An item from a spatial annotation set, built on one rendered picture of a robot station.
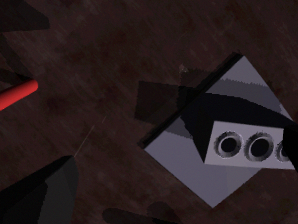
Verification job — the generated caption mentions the dark red peg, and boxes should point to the dark red peg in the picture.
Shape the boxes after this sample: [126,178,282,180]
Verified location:
[0,77,37,111]

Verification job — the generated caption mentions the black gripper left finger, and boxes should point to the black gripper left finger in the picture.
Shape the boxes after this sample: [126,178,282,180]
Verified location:
[0,155,78,224]

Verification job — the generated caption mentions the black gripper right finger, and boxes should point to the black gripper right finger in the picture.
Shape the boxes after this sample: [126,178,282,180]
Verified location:
[282,124,298,173]

